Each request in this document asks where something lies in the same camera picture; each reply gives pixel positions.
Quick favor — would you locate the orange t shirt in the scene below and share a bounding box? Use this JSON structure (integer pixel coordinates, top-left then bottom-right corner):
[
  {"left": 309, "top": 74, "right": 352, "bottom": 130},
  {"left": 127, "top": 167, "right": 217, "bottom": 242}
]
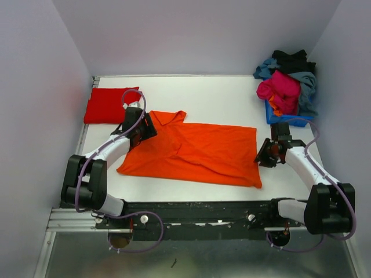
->
[{"left": 117, "top": 111, "right": 262, "bottom": 188}]

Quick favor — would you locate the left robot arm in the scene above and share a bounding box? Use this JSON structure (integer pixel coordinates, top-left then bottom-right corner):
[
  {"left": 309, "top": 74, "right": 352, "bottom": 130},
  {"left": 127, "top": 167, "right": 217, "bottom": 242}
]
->
[{"left": 61, "top": 107, "right": 157, "bottom": 229}]

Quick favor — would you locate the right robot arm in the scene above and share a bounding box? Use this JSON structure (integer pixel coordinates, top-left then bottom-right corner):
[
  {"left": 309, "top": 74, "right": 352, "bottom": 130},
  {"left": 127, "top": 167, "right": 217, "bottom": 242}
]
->
[{"left": 254, "top": 122, "right": 357, "bottom": 240}]

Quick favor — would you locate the blue plastic bin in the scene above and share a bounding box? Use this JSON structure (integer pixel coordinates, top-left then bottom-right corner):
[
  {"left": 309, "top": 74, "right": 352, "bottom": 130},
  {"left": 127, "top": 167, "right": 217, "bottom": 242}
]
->
[{"left": 264, "top": 100, "right": 314, "bottom": 127}]

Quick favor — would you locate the folded red t shirt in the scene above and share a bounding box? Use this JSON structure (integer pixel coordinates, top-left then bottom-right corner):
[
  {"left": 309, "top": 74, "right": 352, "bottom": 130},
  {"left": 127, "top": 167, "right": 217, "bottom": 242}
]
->
[{"left": 83, "top": 87, "right": 141, "bottom": 124}]

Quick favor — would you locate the magenta t shirt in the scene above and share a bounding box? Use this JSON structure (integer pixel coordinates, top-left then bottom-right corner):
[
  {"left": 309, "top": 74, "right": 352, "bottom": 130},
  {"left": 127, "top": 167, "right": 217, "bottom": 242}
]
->
[{"left": 257, "top": 71, "right": 301, "bottom": 116}]

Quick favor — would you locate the grey blue t shirt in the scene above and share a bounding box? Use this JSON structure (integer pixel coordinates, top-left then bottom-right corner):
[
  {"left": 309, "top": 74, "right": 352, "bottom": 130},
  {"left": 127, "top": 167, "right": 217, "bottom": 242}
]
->
[{"left": 253, "top": 57, "right": 318, "bottom": 117}]

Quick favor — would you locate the black t shirt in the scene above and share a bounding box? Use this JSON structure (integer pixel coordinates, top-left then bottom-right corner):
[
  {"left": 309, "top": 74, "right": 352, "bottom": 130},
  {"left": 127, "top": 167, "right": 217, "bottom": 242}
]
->
[{"left": 272, "top": 49, "right": 316, "bottom": 74}]

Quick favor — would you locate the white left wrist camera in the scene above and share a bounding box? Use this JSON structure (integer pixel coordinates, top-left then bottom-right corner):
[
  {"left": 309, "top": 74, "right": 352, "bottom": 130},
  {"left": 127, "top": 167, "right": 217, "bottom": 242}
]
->
[{"left": 127, "top": 101, "right": 142, "bottom": 109}]

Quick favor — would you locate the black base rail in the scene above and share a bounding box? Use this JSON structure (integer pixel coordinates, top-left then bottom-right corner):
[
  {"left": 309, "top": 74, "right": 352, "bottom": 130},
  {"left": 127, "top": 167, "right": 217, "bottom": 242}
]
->
[{"left": 95, "top": 201, "right": 304, "bottom": 245}]

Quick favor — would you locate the aluminium frame profile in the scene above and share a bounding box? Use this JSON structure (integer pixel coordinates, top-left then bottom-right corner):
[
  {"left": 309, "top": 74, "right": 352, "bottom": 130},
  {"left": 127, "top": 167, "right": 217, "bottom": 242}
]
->
[{"left": 46, "top": 76, "right": 100, "bottom": 233}]

